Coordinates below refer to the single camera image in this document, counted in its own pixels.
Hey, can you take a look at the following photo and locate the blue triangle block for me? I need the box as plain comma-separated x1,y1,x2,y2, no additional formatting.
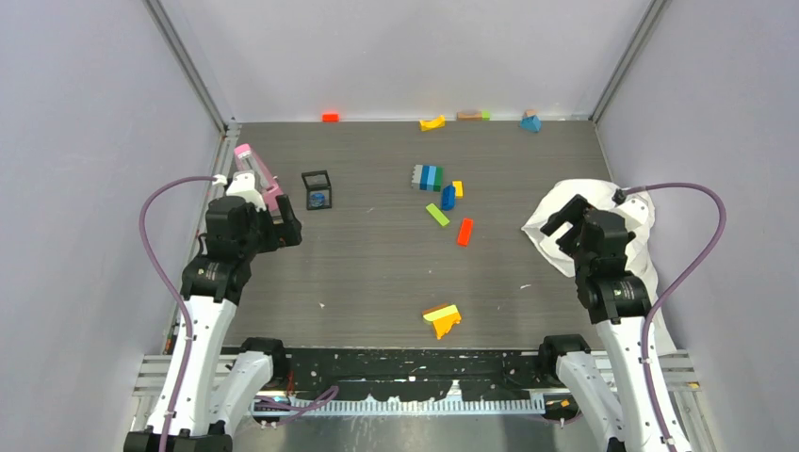
519,109,543,133

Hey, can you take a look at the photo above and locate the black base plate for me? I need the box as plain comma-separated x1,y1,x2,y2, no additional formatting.
264,347,565,402

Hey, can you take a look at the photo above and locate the black frame display box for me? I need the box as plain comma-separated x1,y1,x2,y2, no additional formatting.
301,169,333,211

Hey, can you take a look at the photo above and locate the small yellow block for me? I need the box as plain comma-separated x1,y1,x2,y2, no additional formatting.
451,181,464,200

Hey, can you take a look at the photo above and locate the white shirt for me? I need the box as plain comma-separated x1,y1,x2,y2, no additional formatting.
521,179,661,358

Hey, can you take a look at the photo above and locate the green flat block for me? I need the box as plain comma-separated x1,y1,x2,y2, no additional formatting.
425,203,449,227

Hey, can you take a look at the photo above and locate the pink metronome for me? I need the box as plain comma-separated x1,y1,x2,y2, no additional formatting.
234,144,284,215

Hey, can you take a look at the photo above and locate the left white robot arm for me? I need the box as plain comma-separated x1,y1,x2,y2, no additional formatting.
123,195,302,451

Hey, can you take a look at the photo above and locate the grey blue green block stack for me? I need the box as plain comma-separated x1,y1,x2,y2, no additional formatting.
411,165,444,192

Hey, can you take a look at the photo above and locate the orange red block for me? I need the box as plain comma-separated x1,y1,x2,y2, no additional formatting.
456,218,474,247

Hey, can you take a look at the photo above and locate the yellow arch block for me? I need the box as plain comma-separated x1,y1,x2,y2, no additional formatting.
418,115,446,132

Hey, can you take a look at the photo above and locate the orange yellow block pile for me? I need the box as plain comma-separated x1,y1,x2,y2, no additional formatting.
422,304,462,340

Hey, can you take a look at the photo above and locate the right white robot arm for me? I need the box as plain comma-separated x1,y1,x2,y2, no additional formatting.
537,195,692,451

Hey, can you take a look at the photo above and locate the tan and green block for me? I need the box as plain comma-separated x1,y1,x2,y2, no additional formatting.
456,110,491,121

